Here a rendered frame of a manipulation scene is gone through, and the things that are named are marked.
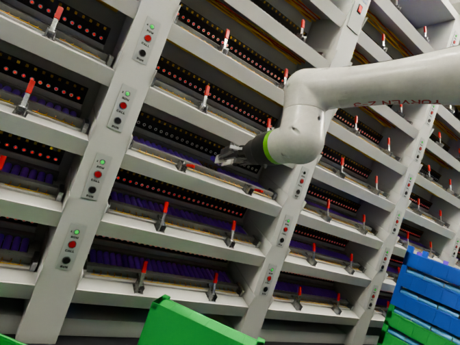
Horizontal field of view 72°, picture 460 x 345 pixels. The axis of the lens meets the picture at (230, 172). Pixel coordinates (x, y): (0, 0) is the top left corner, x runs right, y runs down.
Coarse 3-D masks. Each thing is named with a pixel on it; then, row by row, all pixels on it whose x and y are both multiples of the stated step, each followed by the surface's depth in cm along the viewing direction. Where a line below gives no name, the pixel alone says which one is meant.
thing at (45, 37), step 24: (0, 0) 80; (24, 0) 84; (48, 0) 86; (0, 24) 69; (24, 24) 75; (48, 24) 86; (72, 24) 90; (96, 24) 93; (24, 48) 72; (48, 48) 74; (72, 48) 80; (96, 48) 93; (96, 72) 80
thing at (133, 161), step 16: (128, 144) 86; (176, 144) 111; (128, 160) 87; (144, 160) 89; (160, 160) 96; (160, 176) 93; (176, 176) 95; (192, 176) 97; (256, 176) 131; (208, 192) 102; (224, 192) 104; (240, 192) 107; (256, 208) 113; (272, 208) 116
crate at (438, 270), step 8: (408, 248) 124; (408, 256) 124; (416, 256) 122; (424, 256) 135; (408, 264) 123; (416, 264) 121; (424, 264) 119; (432, 264) 117; (440, 264) 115; (424, 272) 118; (432, 272) 116; (440, 272) 115; (448, 272) 113; (456, 272) 111; (448, 280) 112; (456, 280) 111
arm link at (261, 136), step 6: (264, 132) 84; (258, 138) 82; (252, 144) 84; (258, 144) 81; (252, 150) 84; (258, 150) 81; (258, 156) 82; (264, 156) 80; (258, 162) 84; (264, 162) 82; (270, 162) 81
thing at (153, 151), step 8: (136, 144) 92; (144, 144) 94; (152, 152) 95; (160, 152) 96; (168, 160) 98; (176, 160) 99; (192, 168) 102; (200, 168) 103; (208, 168) 106; (216, 176) 107; (224, 176) 108; (240, 184) 113; (256, 192) 115; (264, 192) 119; (272, 192) 121
